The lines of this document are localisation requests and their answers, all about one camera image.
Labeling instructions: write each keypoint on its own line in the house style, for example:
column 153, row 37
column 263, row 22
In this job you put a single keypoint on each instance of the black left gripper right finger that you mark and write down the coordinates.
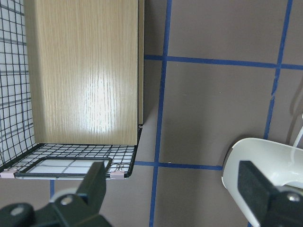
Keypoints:
column 272, row 206

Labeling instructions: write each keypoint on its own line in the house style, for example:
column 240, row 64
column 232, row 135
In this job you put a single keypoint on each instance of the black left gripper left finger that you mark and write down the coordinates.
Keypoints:
column 81, row 208

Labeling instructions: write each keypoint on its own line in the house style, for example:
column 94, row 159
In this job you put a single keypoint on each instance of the white two-slot toaster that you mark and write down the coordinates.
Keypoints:
column 281, row 164

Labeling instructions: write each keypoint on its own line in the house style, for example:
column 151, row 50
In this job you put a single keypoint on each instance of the pink binder clip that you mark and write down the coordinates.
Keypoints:
column 9, row 173
column 118, row 173

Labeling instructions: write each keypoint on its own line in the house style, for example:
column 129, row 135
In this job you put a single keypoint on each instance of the pink binder clip left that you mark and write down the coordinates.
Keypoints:
column 9, row 173

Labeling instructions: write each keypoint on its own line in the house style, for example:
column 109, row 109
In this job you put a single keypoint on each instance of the wire basket with wooden shelf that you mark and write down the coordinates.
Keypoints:
column 71, row 86

